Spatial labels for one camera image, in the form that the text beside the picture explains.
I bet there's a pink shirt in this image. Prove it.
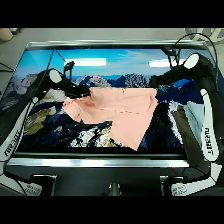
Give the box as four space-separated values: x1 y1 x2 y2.
62 86 160 152

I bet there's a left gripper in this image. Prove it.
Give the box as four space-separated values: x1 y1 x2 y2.
68 83 92 100

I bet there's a light blue garment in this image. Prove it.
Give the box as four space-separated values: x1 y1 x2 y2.
184 100 206 143

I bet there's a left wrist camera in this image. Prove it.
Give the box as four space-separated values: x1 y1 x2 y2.
63 59 76 83

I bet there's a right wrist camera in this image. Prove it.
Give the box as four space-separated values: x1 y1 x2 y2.
163 46 180 70

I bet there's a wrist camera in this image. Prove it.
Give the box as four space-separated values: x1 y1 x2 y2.
63 59 76 83
163 46 180 70

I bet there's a dark grey garment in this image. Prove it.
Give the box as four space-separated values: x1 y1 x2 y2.
172 105 209 169

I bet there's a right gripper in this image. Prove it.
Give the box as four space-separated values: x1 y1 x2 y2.
148 73 168 89

